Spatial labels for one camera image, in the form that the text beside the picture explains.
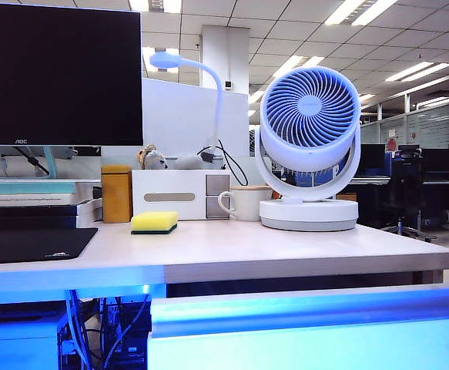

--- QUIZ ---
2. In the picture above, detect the yellow green cleaning sponge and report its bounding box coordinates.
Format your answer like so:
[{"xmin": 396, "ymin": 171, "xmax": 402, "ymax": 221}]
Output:
[{"xmin": 130, "ymin": 210, "xmax": 179, "ymax": 236}]

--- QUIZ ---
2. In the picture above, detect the white tissue box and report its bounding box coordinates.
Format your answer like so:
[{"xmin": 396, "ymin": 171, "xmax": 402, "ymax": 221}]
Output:
[{"xmin": 131, "ymin": 168, "xmax": 232, "ymax": 221}]

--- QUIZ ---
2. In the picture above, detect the ceiling fluorescent light fixture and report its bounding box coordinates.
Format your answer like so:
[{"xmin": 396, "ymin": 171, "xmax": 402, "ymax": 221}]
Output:
[
  {"xmin": 323, "ymin": 0, "xmax": 398, "ymax": 26},
  {"xmin": 272, "ymin": 55, "xmax": 325, "ymax": 78},
  {"xmin": 384, "ymin": 61, "xmax": 449, "ymax": 82}
]

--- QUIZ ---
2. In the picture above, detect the yellow rectangular tin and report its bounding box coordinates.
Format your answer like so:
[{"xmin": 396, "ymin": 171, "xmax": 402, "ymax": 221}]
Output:
[{"xmin": 100, "ymin": 164, "xmax": 133, "ymax": 224}]

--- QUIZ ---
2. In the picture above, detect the teal book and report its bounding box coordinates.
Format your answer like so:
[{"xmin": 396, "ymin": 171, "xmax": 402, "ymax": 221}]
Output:
[{"xmin": 0, "ymin": 180, "xmax": 78, "ymax": 196}]

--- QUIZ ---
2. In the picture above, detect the grey plush toy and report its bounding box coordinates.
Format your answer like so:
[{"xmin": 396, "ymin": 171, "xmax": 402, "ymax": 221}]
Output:
[{"xmin": 173, "ymin": 153, "xmax": 205, "ymax": 170}]

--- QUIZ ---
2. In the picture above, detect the teal monitor stand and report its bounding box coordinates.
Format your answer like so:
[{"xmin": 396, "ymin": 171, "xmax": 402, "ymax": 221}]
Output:
[{"xmin": 41, "ymin": 146, "xmax": 59, "ymax": 179}]

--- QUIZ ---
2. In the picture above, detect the black office chair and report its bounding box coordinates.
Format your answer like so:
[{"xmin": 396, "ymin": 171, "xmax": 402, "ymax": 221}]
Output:
[{"xmin": 380, "ymin": 152, "xmax": 439, "ymax": 242}]

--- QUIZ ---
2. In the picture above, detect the white thick book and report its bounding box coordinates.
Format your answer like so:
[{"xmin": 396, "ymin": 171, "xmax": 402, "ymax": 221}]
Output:
[{"xmin": 76, "ymin": 197, "xmax": 104, "ymax": 228}]

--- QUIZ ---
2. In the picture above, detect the black lamp cable with plug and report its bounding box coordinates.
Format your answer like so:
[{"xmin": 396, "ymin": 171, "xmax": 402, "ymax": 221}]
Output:
[{"xmin": 197, "ymin": 138, "xmax": 250, "ymax": 187}]

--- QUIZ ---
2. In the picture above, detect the black book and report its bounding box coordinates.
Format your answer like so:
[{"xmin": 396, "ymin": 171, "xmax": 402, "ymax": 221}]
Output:
[
  {"xmin": 0, "ymin": 203, "xmax": 79, "ymax": 217},
  {"xmin": 0, "ymin": 215, "xmax": 78, "ymax": 233}
]

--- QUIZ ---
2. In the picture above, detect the black background monitor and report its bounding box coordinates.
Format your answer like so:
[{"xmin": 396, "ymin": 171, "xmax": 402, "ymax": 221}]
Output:
[{"xmin": 358, "ymin": 143, "xmax": 386, "ymax": 178}]

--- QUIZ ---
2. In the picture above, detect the white flat book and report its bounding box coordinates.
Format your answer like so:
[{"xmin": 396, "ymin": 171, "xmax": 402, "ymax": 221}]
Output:
[{"xmin": 0, "ymin": 193, "xmax": 77, "ymax": 206}]

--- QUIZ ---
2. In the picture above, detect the white computer case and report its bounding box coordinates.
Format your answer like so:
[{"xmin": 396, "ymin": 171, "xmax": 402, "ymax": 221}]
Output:
[{"xmin": 0, "ymin": 310, "xmax": 71, "ymax": 370}]

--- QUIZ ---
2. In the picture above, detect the white desk drawer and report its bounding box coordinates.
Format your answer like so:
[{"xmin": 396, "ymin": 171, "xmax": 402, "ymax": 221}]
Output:
[{"xmin": 148, "ymin": 280, "xmax": 449, "ymax": 370}]

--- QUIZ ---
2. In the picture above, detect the white cable under desk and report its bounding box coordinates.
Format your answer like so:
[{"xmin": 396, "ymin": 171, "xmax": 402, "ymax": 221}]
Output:
[{"xmin": 65, "ymin": 289, "xmax": 90, "ymax": 370}]

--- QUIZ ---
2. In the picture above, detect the white mug with wooden lid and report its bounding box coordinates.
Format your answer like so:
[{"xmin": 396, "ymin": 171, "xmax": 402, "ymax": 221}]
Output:
[{"xmin": 217, "ymin": 185, "xmax": 273, "ymax": 223}]

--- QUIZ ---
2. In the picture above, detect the white gooseneck desk lamp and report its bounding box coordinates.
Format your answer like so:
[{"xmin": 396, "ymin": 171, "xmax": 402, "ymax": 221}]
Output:
[{"xmin": 148, "ymin": 52, "xmax": 225, "ymax": 159}]

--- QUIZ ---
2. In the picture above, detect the black AOC computer monitor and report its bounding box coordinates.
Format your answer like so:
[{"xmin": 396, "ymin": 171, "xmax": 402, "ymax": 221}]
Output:
[{"xmin": 0, "ymin": 4, "xmax": 145, "ymax": 147}]

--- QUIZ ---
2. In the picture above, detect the tan white plush toy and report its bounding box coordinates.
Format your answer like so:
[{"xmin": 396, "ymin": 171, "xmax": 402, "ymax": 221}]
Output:
[{"xmin": 136, "ymin": 143, "xmax": 169, "ymax": 171}]

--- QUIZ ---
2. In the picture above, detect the black mouse pad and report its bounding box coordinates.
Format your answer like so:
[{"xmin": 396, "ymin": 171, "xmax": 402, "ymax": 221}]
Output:
[{"xmin": 0, "ymin": 227, "xmax": 99, "ymax": 266}]

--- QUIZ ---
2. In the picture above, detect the white round desk fan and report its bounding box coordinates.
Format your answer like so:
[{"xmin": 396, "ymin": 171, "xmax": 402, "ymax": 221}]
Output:
[{"xmin": 253, "ymin": 65, "xmax": 363, "ymax": 233}]

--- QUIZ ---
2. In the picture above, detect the black computer tower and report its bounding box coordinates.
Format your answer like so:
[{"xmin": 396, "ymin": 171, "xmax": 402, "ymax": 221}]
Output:
[{"xmin": 96, "ymin": 295, "xmax": 152, "ymax": 370}]

